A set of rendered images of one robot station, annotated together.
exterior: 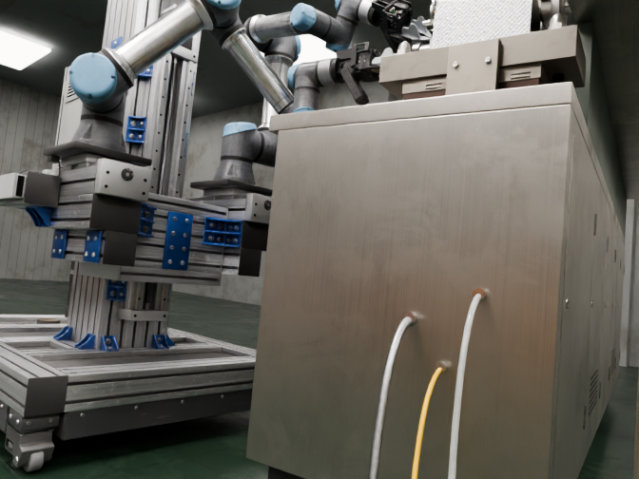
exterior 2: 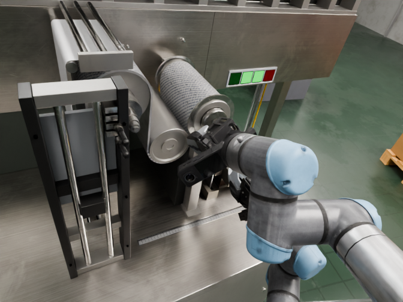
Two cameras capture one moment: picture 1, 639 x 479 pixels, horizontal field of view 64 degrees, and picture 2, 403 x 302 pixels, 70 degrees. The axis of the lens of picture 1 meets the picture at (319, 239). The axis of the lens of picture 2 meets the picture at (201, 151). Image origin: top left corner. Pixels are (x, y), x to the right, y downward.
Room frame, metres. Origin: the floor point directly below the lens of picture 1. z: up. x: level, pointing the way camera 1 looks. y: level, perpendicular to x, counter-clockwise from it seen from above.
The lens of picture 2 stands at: (1.96, -0.01, 1.68)
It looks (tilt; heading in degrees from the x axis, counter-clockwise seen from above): 39 degrees down; 203
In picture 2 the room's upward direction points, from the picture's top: 11 degrees clockwise
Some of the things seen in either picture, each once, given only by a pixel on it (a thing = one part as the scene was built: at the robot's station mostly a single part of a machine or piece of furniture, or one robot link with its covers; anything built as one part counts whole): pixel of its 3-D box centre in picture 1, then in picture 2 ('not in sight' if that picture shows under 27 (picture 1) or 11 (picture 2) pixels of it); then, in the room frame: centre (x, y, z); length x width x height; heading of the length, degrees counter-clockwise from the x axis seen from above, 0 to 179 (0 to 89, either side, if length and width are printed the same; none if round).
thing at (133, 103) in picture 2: not in sight; (123, 106); (1.55, -0.39, 1.33); 0.06 x 0.06 x 0.06; 57
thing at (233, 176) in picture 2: not in sight; (234, 175); (1.35, -0.15, 1.11); 0.09 x 0.03 x 0.06; 57
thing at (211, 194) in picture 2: not in sight; (195, 169); (1.21, -0.34, 0.92); 0.28 x 0.04 x 0.04; 57
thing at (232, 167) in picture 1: (235, 172); not in sight; (1.84, 0.32, 0.87); 0.15 x 0.15 x 0.10
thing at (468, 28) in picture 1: (477, 47); not in sight; (1.21, -0.34, 1.11); 0.23 x 0.01 x 0.18; 57
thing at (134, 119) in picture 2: not in sight; (132, 121); (1.58, -0.34, 1.33); 0.06 x 0.03 x 0.03; 57
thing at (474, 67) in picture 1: (472, 69); not in sight; (1.00, -0.27, 0.96); 0.10 x 0.03 x 0.11; 57
